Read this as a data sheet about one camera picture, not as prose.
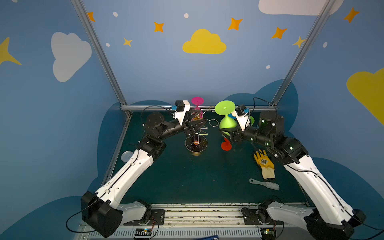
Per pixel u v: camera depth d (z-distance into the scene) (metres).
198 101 0.87
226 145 1.04
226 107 0.54
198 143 1.01
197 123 0.56
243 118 0.51
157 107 0.44
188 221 0.74
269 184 0.84
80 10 0.69
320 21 0.74
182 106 0.50
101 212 0.37
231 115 0.55
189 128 0.55
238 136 0.55
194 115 0.79
